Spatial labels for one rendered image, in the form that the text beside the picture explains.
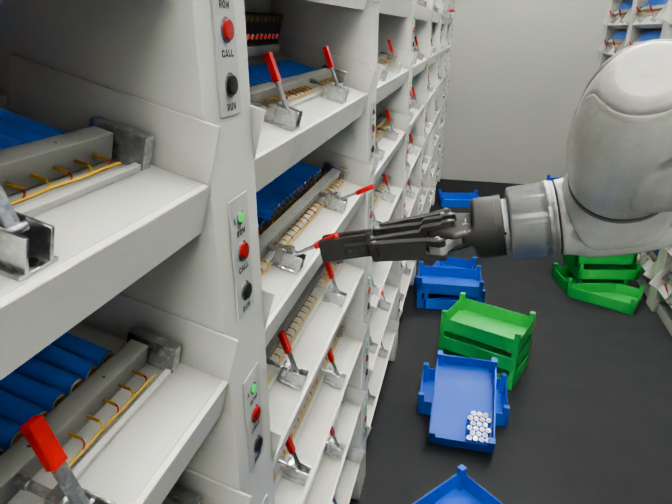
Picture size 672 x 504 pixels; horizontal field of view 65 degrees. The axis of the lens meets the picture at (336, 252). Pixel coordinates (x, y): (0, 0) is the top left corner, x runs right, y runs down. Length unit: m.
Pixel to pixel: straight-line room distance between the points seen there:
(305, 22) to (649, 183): 0.79
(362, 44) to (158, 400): 0.81
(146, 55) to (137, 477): 0.32
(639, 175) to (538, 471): 1.41
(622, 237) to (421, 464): 1.26
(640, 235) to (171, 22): 0.49
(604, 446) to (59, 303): 1.83
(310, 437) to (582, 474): 1.04
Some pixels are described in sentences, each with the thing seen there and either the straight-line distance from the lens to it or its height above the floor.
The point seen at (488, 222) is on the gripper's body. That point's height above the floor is 1.02.
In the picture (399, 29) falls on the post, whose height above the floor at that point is 1.23.
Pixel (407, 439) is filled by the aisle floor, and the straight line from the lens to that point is 1.84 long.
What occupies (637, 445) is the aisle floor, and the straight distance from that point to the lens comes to 2.04.
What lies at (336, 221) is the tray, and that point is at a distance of 0.93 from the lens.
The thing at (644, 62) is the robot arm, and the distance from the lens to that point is 0.49.
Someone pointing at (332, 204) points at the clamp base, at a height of 0.93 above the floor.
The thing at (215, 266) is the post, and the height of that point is 1.04.
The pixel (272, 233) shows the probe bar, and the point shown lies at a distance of 0.77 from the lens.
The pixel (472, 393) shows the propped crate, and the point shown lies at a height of 0.09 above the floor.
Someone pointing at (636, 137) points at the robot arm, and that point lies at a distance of 0.48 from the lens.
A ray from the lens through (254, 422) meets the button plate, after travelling 0.62.
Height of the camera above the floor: 1.23
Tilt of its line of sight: 23 degrees down
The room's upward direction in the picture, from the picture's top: straight up
